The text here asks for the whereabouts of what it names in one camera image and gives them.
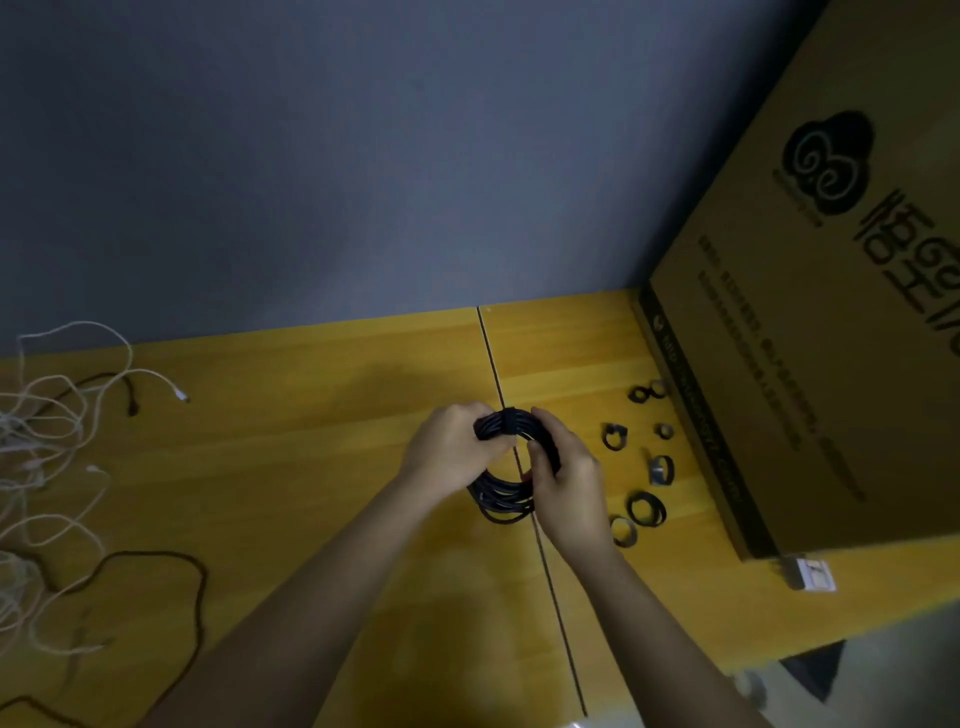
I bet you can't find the person's right hand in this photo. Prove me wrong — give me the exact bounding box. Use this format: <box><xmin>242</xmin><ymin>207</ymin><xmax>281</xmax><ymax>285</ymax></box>
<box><xmin>525</xmin><ymin>408</ymin><xmax>611</xmax><ymax>566</ymax></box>

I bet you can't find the person's left hand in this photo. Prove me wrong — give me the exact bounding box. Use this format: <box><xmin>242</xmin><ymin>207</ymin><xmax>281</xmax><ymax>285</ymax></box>
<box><xmin>396</xmin><ymin>402</ymin><xmax>519</xmax><ymax>506</ymax></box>

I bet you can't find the group of black cable ties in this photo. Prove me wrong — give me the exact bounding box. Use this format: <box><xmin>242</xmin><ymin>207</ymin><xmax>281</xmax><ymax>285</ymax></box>
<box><xmin>600</xmin><ymin>379</ymin><xmax>677</xmax><ymax>549</ymax></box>

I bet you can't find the person's left forearm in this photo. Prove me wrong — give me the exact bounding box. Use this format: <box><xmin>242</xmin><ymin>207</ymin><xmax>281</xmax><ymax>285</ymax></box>
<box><xmin>142</xmin><ymin>477</ymin><xmax>447</xmax><ymax>728</ymax></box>

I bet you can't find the person's right forearm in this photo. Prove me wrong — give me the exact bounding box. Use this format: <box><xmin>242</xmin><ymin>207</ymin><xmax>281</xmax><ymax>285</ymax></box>
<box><xmin>559</xmin><ymin>537</ymin><xmax>774</xmax><ymax>728</ymax></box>

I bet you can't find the small white packet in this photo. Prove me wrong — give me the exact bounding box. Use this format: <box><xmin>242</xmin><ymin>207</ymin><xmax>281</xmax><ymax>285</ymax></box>
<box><xmin>783</xmin><ymin>555</ymin><xmax>839</xmax><ymax>593</ymax></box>

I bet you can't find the dark object on floor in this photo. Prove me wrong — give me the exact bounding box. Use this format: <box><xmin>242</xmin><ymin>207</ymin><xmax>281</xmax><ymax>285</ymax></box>
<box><xmin>780</xmin><ymin>642</ymin><xmax>849</xmax><ymax>704</ymax></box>

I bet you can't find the cardboard box with black print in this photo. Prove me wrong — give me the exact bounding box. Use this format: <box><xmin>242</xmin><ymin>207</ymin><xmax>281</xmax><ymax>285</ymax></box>
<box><xmin>642</xmin><ymin>0</ymin><xmax>960</xmax><ymax>560</ymax></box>

